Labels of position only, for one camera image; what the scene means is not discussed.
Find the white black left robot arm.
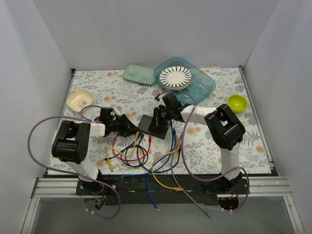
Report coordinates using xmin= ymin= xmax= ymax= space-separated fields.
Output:
xmin=52 ymin=107 xmax=139 ymax=195

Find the yellow ethernet cable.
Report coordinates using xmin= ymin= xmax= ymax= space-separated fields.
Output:
xmin=151 ymin=138 xmax=184 ymax=192
xmin=105 ymin=131 xmax=141 ymax=173

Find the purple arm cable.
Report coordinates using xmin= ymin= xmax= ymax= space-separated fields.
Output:
xmin=27 ymin=105 xmax=121 ymax=219
xmin=155 ymin=89 xmax=250 ymax=212

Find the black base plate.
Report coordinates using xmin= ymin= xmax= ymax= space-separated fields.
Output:
xmin=76 ymin=175 xmax=248 ymax=206

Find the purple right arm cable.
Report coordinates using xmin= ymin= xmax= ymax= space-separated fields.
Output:
xmin=155 ymin=89 xmax=250 ymax=212

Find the black network switch box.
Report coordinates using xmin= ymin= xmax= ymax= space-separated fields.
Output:
xmin=138 ymin=115 xmax=169 ymax=139

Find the red ethernet cable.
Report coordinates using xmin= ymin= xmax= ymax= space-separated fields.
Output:
xmin=112 ymin=134 xmax=153 ymax=162

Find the floral table mat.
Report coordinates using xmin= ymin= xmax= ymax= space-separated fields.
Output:
xmin=47 ymin=67 xmax=273 ymax=176

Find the mint green divided dish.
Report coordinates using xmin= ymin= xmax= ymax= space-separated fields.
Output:
xmin=123 ymin=64 xmax=155 ymax=85

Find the striped white blue plate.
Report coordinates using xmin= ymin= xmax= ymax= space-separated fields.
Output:
xmin=158 ymin=66 xmax=193 ymax=89

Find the cream square dish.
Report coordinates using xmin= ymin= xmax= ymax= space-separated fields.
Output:
xmin=66 ymin=90 xmax=94 ymax=112

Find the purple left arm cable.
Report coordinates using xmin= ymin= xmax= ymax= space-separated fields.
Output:
xmin=27 ymin=105 xmax=121 ymax=219

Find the black cable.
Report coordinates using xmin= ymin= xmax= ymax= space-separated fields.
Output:
xmin=103 ymin=134 xmax=181 ymax=174

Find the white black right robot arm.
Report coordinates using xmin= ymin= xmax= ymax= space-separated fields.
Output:
xmin=150 ymin=92 xmax=245 ymax=194

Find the lime green bowl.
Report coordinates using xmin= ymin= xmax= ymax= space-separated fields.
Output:
xmin=227 ymin=95 xmax=248 ymax=113

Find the aluminium frame rail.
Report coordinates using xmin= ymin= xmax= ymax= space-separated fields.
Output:
xmin=33 ymin=176 xmax=292 ymax=197

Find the teal plastic tray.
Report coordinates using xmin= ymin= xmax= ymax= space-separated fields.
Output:
xmin=153 ymin=58 xmax=215 ymax=104

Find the grey ethernet cable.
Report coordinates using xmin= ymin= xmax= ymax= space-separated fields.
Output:
xmin=170 ymin=131 xmax=213 ymax=219

